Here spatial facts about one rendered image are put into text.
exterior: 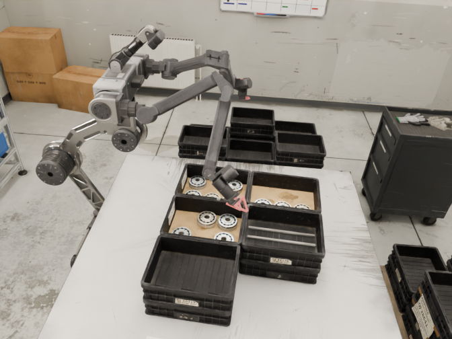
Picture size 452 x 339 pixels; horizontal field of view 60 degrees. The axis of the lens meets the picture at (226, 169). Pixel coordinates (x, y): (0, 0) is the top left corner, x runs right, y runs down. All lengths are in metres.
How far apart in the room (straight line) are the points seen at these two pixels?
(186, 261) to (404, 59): 3.97
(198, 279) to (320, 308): 0.60
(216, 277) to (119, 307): 0.47
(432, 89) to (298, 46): 1.76
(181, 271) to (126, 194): 0.81
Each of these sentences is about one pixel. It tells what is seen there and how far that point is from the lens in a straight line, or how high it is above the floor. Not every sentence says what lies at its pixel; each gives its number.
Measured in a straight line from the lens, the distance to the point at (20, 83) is 5.36.
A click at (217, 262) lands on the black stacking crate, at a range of 1.94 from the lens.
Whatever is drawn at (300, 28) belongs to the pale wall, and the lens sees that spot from 4.85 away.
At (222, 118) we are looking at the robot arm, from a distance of 1.77.
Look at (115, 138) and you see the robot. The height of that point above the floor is 1.15.
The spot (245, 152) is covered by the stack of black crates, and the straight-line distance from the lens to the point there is 3.47.
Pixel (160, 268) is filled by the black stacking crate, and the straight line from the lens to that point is 1.92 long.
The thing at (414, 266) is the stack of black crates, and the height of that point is 0.27.
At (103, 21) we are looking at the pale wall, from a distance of 5.12.
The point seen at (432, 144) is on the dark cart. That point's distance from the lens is 3.22.
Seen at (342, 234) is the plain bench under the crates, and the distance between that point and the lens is 2.38.
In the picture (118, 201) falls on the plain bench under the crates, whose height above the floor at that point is 0.70.
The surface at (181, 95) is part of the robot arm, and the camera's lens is 1.79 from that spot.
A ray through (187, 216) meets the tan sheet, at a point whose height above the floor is 0.83.
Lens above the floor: 2.32
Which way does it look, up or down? 37 degrees down
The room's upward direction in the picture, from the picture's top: 3 degrees clockwise
